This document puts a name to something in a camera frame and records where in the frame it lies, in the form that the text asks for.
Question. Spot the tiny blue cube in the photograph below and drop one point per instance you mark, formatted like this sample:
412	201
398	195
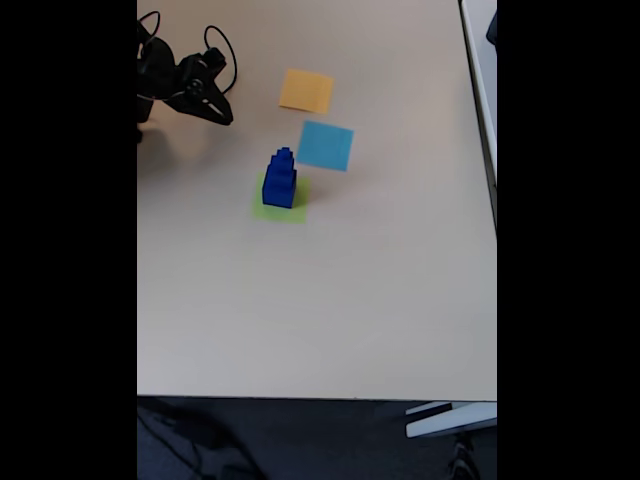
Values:
285	151

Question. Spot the green paper square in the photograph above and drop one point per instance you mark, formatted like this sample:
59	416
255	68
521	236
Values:
280	215

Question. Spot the large blue cube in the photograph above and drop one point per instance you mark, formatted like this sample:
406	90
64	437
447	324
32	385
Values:
277	195

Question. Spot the small blue cube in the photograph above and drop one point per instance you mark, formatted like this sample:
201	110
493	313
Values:
282	161

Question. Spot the orange paper square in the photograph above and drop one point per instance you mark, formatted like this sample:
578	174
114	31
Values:
306	91

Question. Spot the dark object on desk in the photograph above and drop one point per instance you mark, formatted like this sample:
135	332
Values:
493	27

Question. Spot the blue paper square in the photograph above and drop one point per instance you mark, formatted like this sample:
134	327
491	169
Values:
325	145

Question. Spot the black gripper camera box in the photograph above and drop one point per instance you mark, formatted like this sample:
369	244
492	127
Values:
214	59

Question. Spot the white table foot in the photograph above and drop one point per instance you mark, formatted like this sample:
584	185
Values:
450	422

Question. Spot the medium blue cube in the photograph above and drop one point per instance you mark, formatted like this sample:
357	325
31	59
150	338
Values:
280	175

